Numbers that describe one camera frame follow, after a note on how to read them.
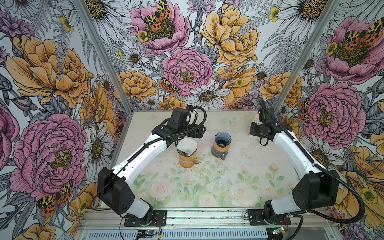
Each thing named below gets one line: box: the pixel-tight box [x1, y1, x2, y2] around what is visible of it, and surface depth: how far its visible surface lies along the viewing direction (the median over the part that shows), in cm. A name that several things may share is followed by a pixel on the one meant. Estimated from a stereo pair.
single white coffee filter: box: [177, 138, 198, 156], surface depth 85 cm
